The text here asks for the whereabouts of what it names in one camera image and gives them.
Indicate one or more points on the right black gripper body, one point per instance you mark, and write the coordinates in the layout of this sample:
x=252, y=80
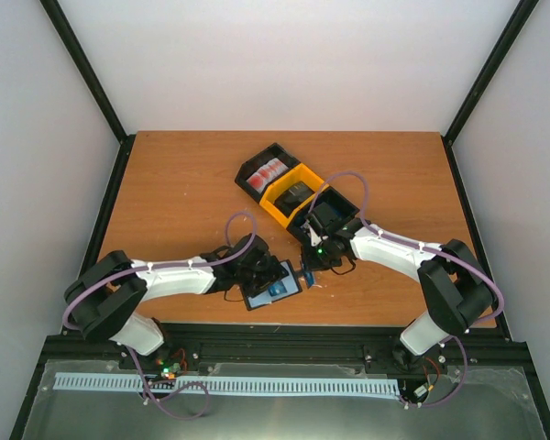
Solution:
x=323, y=259

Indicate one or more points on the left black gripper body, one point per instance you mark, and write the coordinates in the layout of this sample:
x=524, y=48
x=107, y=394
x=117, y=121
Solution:
x=255, y=279

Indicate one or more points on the black leather card holder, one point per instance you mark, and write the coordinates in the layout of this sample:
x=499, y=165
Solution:
x=254, y=300

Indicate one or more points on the black bin with blue cards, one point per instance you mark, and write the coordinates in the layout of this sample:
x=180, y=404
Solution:
x=299, y=228

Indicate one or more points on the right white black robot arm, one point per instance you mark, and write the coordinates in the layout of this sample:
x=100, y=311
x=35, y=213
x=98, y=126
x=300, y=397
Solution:
x=456, y=290

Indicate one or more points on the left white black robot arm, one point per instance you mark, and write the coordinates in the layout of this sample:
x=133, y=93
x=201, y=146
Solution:
x=103, y=303

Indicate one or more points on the black card holders in bin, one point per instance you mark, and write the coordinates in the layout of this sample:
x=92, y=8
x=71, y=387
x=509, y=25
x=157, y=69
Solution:
x=293, y=197

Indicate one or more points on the stack of red cards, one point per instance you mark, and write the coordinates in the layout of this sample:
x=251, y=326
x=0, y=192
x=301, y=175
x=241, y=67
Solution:
x=266, y=174

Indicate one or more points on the yellow plastic bin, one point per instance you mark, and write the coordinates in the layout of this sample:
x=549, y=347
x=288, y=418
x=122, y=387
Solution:
x=299, y=173

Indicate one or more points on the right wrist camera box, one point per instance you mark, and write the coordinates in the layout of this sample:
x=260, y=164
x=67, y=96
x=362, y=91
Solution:
x=320, y=223

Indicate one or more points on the black aluminium frame rail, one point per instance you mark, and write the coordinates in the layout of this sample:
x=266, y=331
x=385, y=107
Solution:
x=288, y=344

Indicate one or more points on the light blue slotted cable duct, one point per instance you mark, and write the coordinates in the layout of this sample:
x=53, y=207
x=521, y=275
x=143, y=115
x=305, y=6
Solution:
x=232, y=386

